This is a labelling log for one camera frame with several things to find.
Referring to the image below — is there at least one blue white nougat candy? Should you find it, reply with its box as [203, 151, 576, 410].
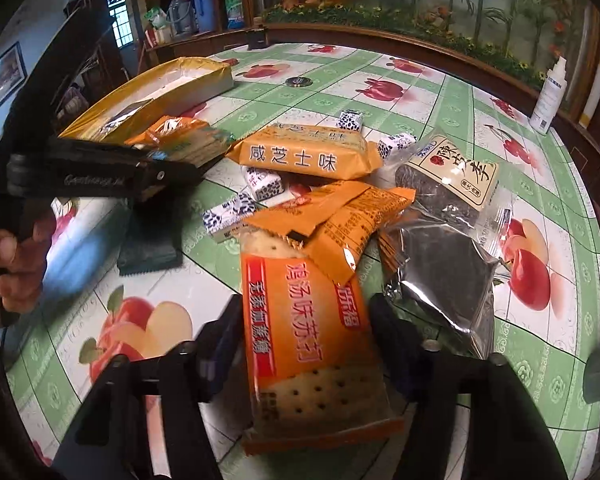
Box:
[201, 193, 258, 243]

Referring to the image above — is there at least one yellow cheese biscuit pack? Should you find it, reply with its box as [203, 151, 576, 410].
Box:
[225, 124, 382, 180]

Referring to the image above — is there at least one flower mural glass panel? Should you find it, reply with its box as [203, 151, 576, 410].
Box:
[253, 0, 600, 115]

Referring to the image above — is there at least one grey thermos jug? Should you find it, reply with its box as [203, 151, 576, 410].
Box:
[168, 0, 195, 39]

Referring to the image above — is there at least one green yellow cracker pack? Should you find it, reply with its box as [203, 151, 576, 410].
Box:
[150, 127, 236, 167]

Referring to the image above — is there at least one silver foil snack pack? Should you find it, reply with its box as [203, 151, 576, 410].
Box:
[98, 99, 150, 136]

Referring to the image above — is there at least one orange pastry sachet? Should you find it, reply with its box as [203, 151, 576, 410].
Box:
[246, 180, 370, 240]
[302, 186, 416, 285]

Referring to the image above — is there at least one yellow gold tray box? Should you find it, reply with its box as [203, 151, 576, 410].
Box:
[59, 56, 234, 145]

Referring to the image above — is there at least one dark green snack pack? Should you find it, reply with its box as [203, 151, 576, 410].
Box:
[117, 200, 182, 276]

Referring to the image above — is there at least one framed wall picture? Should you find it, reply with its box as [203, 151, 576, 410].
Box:
[0, 41, 27, 106]

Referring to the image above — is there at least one white spray bottle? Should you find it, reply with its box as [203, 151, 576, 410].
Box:
[529, 56, 567, 133]

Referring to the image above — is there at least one round metal table inlay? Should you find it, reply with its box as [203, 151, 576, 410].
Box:
[285, 76, 313, 88]

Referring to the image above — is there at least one orange soda cracker pack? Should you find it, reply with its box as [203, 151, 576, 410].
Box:
[238, 229, 404, 455]

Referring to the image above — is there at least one green plastic bag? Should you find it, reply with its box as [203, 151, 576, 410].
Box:
[225, 0, 245, 30]

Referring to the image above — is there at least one green snack bag on shelf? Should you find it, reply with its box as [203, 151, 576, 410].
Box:
[145, 6, 173, 44]

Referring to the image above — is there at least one small orange snack sachet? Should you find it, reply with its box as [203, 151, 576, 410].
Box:
[123, 115, 209, 148]

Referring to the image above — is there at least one small black jar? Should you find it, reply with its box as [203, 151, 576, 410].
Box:
[246, 26, 268, 51]

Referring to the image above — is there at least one person left hand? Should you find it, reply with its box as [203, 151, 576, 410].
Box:
[0, 207, 56, 314]

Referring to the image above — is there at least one clear dark cake pack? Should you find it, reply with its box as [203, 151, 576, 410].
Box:
[394, 130, 513, 257]

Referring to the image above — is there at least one blue thermos jug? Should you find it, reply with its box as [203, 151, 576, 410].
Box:
[193, 0, 216, 34]

